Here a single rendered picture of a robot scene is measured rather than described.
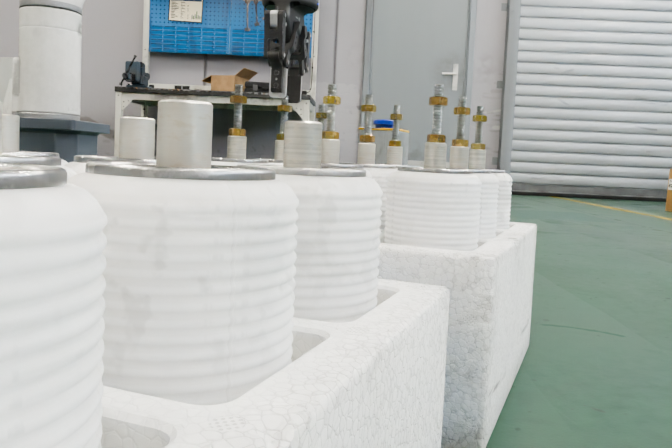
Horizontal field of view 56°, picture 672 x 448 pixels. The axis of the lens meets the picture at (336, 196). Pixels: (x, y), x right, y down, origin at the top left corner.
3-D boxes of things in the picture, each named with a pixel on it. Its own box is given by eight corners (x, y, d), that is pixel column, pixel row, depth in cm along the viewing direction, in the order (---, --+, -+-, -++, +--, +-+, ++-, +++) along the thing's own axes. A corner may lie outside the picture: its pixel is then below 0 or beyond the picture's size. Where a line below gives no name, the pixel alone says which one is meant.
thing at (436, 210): (421, 366, 60) (432, 173, 59) (360, 339, 68) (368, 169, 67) (491, 352, 65) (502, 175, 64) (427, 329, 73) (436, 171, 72)
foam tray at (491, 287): (132, 380, 72) (137, 221, 71) (289, 310, 108) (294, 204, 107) (482, 458, 57) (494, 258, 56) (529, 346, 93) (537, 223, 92)
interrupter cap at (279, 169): (210, 175, 35) (210, 162, 35) (272, 174, 42) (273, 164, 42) (338, 183, 32) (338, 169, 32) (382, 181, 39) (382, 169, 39)
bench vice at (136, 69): (134, 90, 541) (134, 61, 540) (154, 91, 540) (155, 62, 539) (115, 85, 500) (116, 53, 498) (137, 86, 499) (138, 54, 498)
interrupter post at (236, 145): (249, 165, 74) (250, 136, 74) (230, 164, 73) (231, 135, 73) (241, 164, 76) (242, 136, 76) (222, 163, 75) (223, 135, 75)
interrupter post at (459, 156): (447, 174, 75) (448, 146, 75) (449, 173, 78) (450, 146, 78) (467, 175, 75) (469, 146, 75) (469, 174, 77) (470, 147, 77)
